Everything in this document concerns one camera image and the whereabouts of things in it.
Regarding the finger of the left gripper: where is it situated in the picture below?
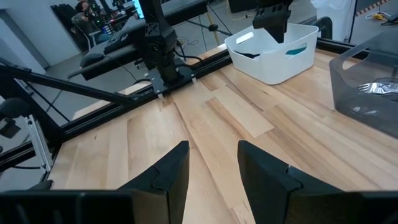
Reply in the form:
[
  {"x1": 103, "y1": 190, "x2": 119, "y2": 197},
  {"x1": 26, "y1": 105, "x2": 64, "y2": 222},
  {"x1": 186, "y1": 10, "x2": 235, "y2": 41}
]
[{"x1": 253, "y1": 6, "x2": 292, "y2": 44}]

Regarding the black computer mouse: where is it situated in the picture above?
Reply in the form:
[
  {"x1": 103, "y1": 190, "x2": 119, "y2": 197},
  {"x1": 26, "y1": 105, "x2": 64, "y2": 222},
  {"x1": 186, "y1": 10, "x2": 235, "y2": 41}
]
[{"x1": 79, "y1": 52, "x2": 106, "y2": 68}]

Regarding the black keyboard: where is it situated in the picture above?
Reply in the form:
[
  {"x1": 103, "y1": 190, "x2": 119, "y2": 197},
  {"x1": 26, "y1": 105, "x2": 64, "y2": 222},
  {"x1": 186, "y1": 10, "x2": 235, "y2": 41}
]
[{"x1": 103, "y1": 30, "x2": 129, "y2": 55}]

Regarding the black floor cable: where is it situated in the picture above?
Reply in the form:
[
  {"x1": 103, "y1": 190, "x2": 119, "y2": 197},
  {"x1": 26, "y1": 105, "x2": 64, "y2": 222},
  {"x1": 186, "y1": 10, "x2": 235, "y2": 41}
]
[{"x1": 348, "y1": 0, "x2": 358, "y2": 44}]

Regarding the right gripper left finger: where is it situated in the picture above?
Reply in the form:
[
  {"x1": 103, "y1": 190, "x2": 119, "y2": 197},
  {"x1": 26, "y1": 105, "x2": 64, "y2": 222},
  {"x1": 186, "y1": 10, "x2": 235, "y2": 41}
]
[{"x1": 0, "y1": 140, "x2": 190, "y2": 224}]

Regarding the grey translucent plastic bin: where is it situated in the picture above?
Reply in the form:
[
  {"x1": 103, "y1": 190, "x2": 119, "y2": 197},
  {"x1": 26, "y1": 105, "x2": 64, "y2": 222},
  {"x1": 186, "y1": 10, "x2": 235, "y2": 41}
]
[{"x1": 328, "y1": 29, "x2": 398, "y2": 139}]

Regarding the black rounded mount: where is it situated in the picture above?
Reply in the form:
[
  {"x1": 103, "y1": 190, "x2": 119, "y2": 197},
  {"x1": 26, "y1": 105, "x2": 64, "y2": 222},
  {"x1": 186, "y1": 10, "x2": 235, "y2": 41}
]
[{"x1": 0, "y1": 98, "x2": 30, "y2": 139}]

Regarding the black metal table frame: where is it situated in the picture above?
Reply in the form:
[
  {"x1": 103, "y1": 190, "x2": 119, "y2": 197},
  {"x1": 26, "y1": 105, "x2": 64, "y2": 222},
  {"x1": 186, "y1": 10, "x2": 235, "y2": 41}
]
[{"x1": 0, "y1": 15, "x2": 374, "y2": 175}]

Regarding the person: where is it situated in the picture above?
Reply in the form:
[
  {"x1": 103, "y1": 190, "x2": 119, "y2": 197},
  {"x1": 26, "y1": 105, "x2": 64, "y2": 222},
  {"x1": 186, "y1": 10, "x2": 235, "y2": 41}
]
[{"x1": 70, "y1": 0, "x2": 105, "y2": 35}]

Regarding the silver aluminium extrusion post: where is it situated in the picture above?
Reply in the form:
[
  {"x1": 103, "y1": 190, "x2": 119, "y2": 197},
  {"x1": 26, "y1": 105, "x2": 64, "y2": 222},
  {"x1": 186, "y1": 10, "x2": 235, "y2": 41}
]
[{"x1": 26, "y1": 114, "x2": 53, "y2": 172}]

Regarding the white floor-standing bag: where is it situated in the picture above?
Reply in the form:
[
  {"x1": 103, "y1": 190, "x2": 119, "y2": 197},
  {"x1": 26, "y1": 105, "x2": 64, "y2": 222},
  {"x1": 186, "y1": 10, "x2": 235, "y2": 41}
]
[{"x1": 310, "y1": 0, "x2": 356, "y2": 35}]

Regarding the computer monitor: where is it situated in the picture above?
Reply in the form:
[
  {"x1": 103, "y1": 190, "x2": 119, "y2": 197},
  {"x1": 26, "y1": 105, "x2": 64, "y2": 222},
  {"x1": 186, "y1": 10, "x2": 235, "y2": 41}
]
[{"x1": 132, "y1": 0, "x2": 146, "y2": 19}]

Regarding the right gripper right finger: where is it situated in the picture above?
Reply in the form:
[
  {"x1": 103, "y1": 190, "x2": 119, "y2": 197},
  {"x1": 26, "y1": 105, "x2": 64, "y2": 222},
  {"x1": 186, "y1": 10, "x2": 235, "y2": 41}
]
[{"x1": 238, "y1": 139, "x2": 398, "y2": 224}]

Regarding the black desk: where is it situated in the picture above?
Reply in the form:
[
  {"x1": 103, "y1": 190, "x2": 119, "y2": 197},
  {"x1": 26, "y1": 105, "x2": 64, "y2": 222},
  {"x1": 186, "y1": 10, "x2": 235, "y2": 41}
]
[{"x1": 67, "y1": 0, "x2": 209, "y2": 82}]

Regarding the black tripod stand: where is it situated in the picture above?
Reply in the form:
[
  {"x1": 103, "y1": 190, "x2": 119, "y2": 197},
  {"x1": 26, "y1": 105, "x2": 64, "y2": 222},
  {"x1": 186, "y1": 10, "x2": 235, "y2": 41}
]
[{"x1": 185, "y1": 2, "x2": 233, "y2": 37}]

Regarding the white plastic bin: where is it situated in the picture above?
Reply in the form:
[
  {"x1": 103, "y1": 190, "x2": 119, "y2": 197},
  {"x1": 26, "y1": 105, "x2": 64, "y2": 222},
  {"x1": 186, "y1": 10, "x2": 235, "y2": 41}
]
[{"x1": 224, "y1": 22, "x2": 320, "y2": 85}]

